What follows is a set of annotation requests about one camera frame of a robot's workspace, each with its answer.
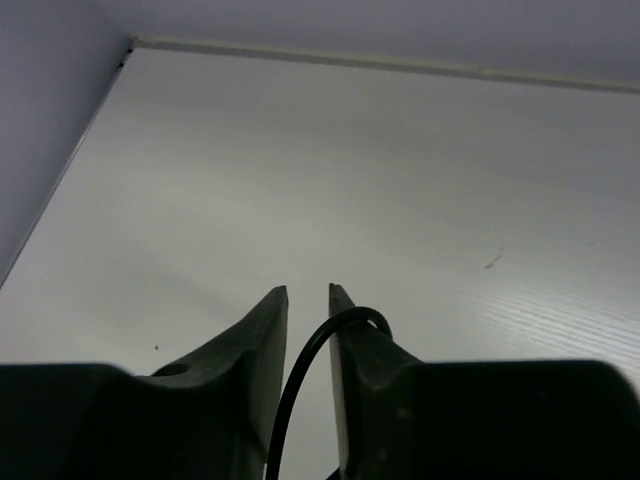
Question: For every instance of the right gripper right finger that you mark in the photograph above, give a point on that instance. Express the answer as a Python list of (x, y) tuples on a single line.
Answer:
[(376, 398)]

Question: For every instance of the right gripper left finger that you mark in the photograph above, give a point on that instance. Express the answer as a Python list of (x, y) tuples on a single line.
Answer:
[(214, 408)]

